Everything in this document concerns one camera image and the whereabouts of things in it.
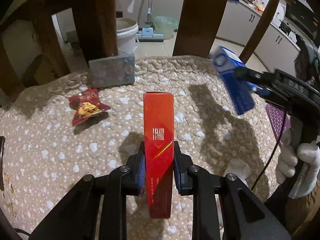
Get blue cigarette carton box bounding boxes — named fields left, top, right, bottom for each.
left=208, top=46, right=271, bottom=115

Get red Shuangxi cigarette pack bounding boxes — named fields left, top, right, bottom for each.
left=143, top=92, right=174, bottom=219

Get white kitchen cabinets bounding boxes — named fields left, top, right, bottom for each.
left=117, top=0, right=316, bottom=78

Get green trash bag bin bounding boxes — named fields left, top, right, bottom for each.
left=153, top=16, right=178, bottom=40

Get white gloved right hand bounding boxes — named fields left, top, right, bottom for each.
left=276, top=129, right=319, bottom=199

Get clear plastic bag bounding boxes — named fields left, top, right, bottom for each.
left=223, top=159, right=251, bottom=186

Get red snack packet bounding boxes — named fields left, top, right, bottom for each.
left=68, top=88, right=111, bottom=127

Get black phone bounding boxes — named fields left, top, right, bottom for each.
left=0, top=136, right=5, bottom=191

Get light blue mop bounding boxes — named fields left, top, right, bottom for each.
left=137, top=0, right=164, bottom=42

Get grey metal tin box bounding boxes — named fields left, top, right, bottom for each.
left=89, top=54, right=135, bottom=88

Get white plastic bucket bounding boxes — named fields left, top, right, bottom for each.
left=116, top=18, right=138, bottom=55

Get dark wooden chair frame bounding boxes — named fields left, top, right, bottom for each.
left=0, top=0, right=296, bottom=100

